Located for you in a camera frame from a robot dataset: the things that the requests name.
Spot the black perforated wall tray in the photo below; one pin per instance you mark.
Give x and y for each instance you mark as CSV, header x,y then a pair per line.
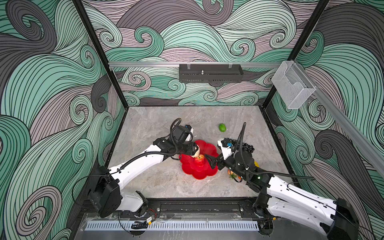
x,y
211,74

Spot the green lime fruit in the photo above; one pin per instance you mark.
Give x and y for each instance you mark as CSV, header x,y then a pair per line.
x,y
222,128

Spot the pale yellow pear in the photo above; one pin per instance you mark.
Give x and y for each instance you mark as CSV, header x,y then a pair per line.
x,y
196,154

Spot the aluminium rail back wall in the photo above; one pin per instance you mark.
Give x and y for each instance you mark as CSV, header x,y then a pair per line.
x,y
151,64

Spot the aluminium rail wall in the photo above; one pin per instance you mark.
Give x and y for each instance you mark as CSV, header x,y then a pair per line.
x,y
332,98
151,64

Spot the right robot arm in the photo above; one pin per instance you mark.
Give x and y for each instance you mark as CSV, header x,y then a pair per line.
x,y
277,198

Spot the black grape bunch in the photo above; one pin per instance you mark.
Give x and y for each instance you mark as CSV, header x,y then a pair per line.
x,y
235,146

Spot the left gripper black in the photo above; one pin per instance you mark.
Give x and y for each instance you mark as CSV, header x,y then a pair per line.
x,y
191,150

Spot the red flower-shaped fruit bowl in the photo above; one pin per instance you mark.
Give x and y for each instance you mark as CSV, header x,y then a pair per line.
x,y
200,172

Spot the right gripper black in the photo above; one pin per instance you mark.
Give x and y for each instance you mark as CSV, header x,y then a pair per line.
x,y
215,160

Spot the clear plastic wall bin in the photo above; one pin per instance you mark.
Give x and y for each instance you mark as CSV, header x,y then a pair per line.
x,y
293,84

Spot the aluminium rail right wall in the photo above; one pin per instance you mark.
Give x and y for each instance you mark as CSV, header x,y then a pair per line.
x,y
332,98

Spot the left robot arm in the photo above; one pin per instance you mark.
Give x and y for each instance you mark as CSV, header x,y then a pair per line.
x,y
106,185

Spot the white slotted cable duct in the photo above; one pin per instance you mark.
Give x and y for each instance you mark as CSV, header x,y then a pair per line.
x,y
175,226

